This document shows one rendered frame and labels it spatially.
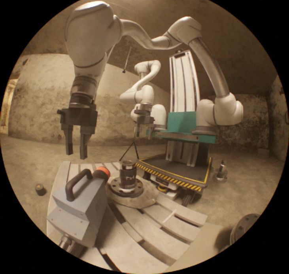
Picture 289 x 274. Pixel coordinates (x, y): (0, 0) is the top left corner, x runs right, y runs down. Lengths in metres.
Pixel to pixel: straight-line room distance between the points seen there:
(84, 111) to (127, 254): 0.56
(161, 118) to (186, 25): 0.79
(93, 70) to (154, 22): 2.25
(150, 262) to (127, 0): 2.87
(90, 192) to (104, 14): 0.46
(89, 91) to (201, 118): 0.66
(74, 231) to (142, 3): 2.61
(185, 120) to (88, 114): 0.79
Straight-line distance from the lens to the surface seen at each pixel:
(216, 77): 0.57
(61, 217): 0.37
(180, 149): 0.97
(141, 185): 0.73
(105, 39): 0.23
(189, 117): 0.86
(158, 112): 0.85
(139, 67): 1.10
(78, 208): 0.30
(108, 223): 0.55
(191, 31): 0.60
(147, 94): 0.63
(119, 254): 0.49
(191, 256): 0.68
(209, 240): 0.76
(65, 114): 0.31
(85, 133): 0.27
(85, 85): 0.28
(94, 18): 0.20
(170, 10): 2.37
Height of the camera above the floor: 0.63
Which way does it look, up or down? 1 degrees up
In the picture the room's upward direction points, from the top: 5 degrees clockwise
